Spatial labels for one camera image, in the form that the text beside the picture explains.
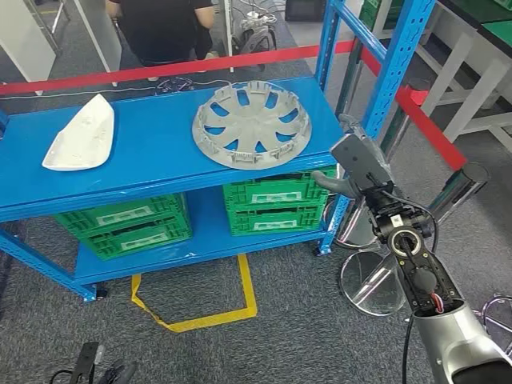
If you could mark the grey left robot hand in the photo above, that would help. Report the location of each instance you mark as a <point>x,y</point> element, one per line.
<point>120,373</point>

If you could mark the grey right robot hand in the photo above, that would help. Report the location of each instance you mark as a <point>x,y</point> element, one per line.
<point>336,185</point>

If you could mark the silver wheel hubcap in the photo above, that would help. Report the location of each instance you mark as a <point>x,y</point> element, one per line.
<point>251,124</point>

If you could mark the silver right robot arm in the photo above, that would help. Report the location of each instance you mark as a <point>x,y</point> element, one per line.
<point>451,339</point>

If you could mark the blue metal shelf rack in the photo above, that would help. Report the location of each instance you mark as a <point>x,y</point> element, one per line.
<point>152,138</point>

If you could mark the green workbench mat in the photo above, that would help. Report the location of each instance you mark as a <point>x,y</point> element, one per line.
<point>500,32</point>

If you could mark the green folded plastic crate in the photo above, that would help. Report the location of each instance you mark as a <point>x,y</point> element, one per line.
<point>276,222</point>
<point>140,238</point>
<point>276,193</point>
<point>120,212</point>

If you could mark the red barrier belt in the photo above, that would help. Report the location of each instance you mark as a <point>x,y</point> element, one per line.
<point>160,69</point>
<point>432,130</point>

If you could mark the grey bag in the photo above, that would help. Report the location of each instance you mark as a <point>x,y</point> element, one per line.
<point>256,40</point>

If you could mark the black microwave oven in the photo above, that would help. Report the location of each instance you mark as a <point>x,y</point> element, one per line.
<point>303,9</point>

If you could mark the white desk leg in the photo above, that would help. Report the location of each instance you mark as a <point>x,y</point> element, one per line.
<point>228,32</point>

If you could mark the black stool chrome base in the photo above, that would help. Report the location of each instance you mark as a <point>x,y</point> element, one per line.
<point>174,84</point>

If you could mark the white plastic mirror cover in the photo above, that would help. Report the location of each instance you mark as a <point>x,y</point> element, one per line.
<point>80,138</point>

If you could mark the person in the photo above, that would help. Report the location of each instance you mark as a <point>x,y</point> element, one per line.
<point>160,26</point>

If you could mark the white desk panel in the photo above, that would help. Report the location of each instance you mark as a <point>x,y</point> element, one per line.
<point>24,37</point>
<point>100,32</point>

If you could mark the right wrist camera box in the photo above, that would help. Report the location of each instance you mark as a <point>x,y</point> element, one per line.
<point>356,156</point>

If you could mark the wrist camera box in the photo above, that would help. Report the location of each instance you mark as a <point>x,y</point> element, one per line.
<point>356,156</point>
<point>86,360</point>

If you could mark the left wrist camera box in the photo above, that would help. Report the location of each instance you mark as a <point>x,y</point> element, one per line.
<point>86,360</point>

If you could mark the white workbench frame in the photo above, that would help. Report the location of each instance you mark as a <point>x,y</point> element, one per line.
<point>448,74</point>

